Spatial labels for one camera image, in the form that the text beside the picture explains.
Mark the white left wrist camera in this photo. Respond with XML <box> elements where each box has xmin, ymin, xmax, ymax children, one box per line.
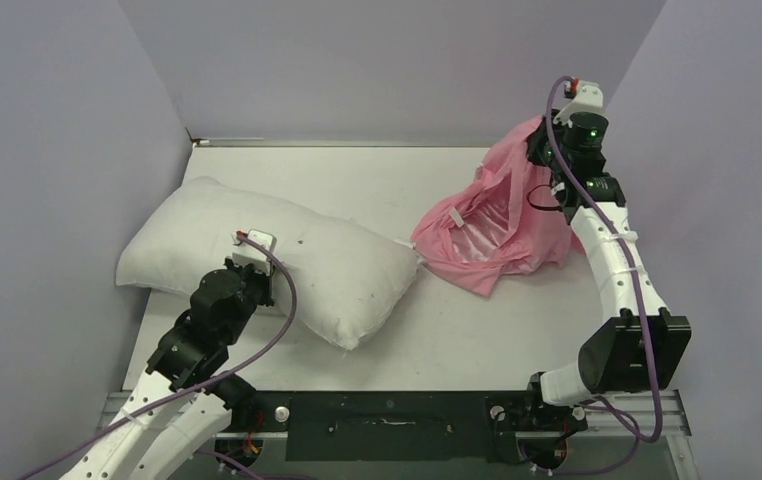
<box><xmin>228</xmin><ymin>229</ymin><xmax>277</xmax><ymax>276</ymax></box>

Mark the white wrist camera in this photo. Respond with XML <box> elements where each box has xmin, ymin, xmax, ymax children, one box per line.
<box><xmin>228</xmin><ymin>229</ymin><xmax>277</xmax><ymax>276</ymax></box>
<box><xmin>552</xmin><ymin>77</ymin><xmax>604</xmax><ymax>125</ymax></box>

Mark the white pillow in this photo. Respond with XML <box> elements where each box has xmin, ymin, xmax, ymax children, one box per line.
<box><xmin>115</xmin><ymin>175</ymin><xmax>422</xmax><ymax>352</ymax></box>

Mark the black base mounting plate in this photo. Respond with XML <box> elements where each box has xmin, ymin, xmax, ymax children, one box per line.
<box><xmin>213</xmin><ymin>390</ymin><xmax>588</xmax><ymax>466</ymax></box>

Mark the white fabric care label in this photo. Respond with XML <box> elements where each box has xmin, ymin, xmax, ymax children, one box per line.
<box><xmin>448</xmin><ymin>208</ymin><xmax>465</xmax><ymax>228</ymax></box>

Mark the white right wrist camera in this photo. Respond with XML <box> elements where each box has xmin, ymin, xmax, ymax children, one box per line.
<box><xmin>552</xmin><ymin>77</ymin><xmax>604</xmax><ymax>125</ymax></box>

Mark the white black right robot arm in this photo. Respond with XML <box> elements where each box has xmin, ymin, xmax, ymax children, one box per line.
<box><xmin>521</xmin><ymin>112</ymin><xmax>692</xmax><ymax>428</ymax></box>

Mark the pink pillowcase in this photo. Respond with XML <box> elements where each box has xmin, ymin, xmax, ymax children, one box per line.
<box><xmin>410</xmin><ymin>117</ymin><xmax>581</xmax><ymax>297</ymax></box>

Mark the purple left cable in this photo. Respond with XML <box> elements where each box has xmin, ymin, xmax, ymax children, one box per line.
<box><xmin>16</xmin><ymin>233</ymin><xmax>319</xmax><ymax>480</ymax></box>

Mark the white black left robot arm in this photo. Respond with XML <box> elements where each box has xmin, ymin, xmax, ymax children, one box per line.
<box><xmin>64</xmin><ymin>259</ymin><xmax>274</xmax><ymax>479</ymax></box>

